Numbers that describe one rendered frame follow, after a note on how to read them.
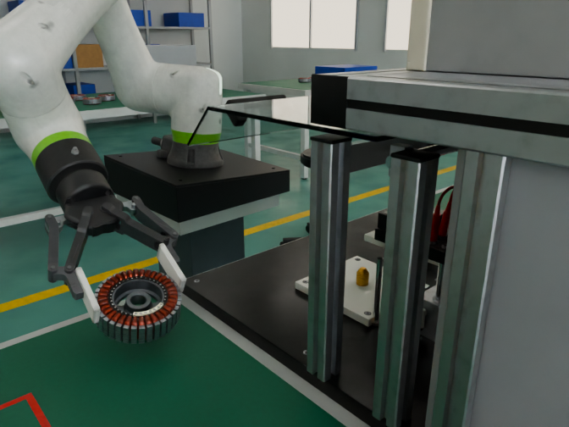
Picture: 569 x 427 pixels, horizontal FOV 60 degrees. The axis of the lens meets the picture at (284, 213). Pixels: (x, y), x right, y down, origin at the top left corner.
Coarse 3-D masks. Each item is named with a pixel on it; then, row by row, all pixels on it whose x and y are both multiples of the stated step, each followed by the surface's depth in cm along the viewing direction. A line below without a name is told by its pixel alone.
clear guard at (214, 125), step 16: (208, 112) 63; (224, 112) 60; (240, 112) 57; (256, 112) 57; (272, 112) 57; (288, 112) 57; (304, 112) 57; (208, 128) 66; (224, 128) 69; (240, 128) 71; (256, 128) 73; (272, 128) 76; (288, 128) 79; (304, 128) 50; (320, 128) 48; (336, 128) 47; (192, 144) 68
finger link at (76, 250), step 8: (88, 208) 70; (88, 216) 69; (80, 224) 68; (88, 224) 68; (80, 232) 67; (80, 240) 66; (72, 248) 65; (80, 248) 66; (72, 256) 64; (80, 256) 67; (72, 264) 64; (72, 272) 63
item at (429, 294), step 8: (432, 288) 67; (424, 296) 65; (432, 296) 65; (424, 304) 65; (432, 304) 64; (432, 312) 64; (432, 320) 64; (424, 328) 65; (432, 328) 65; (424, 336) 66; (432, 336) 65
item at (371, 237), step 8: (384, 216) 67; (440, 216) 67; (384, 224) 67; (376, 232) 68; (384, 232) 67; (368, 240) 70; (376, 240) 69; (384, 240) 68; (440, 240) 64; (432, 248) 62; (440, 248) 62; (432, 256) 62; (440, 256) 61; (440, 264) 63; (440, 272) 63; (440, 280) 63; (440, 288) 64
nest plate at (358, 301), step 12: (348, 264) 84; (360, 264) 84; (372, 264) 84; (348, 276) 80; (372, 276) 80; (300, 288) 78; (348, 288) 76; (360, 288) 76; (372, 288) 76; (348, 300) 73; (360, 300) 73; (372, 300) 73; (348, 312) 70; (360, 312) 70; (372, 312) 70
